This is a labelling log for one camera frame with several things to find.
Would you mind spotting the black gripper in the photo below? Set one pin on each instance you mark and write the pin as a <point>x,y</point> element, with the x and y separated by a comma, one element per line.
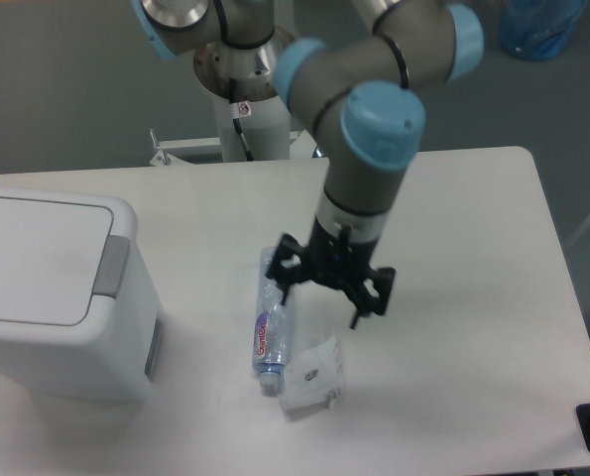
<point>335,264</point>

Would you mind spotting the white push-button trash can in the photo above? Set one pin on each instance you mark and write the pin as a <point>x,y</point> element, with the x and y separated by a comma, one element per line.
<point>79,313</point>

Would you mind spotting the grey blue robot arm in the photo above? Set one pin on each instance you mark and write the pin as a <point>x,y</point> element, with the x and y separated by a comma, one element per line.
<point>359,104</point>

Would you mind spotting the crushed clear plastic bottle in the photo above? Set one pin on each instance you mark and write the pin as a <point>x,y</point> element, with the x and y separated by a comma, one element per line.
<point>273,331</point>

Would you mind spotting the clear plastic packaging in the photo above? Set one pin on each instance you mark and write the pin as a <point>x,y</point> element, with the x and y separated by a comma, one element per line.
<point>314,378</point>

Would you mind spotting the blue water jug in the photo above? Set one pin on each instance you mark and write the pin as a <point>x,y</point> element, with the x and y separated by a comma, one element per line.
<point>538,30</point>

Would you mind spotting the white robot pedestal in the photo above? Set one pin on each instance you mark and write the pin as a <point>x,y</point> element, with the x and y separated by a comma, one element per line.
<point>253,124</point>

